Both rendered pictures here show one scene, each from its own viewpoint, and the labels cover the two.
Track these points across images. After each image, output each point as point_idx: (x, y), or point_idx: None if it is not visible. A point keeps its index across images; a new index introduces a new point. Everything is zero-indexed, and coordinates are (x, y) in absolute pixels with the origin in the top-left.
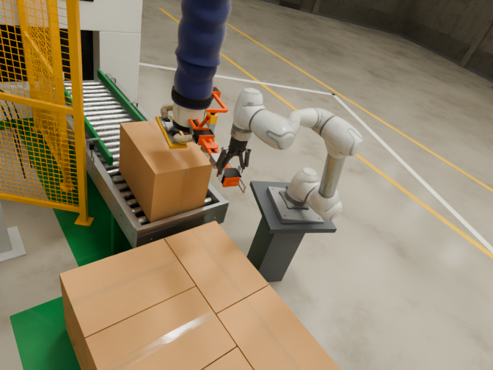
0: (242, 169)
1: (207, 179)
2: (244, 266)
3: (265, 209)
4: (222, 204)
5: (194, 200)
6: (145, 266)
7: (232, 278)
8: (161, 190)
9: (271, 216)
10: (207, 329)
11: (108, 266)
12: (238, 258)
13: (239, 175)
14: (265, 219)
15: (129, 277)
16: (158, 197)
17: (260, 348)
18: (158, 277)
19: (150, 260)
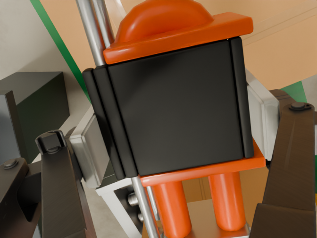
0: (66, 142)
1: (146, 232)
2: (79, 35)
3: (13, 156)
4: (109, 184)
5: None
6: (275, 42)
7: (109, 4)
8: (261, 196)
9: (0, 134)
10: None
11: None
12: (91, 55)
13: (101, 78)
14: (16, 129)
15: (309, 16)
16: (259, 183)
17: None
18: (255, 12)
19: (264, 55)
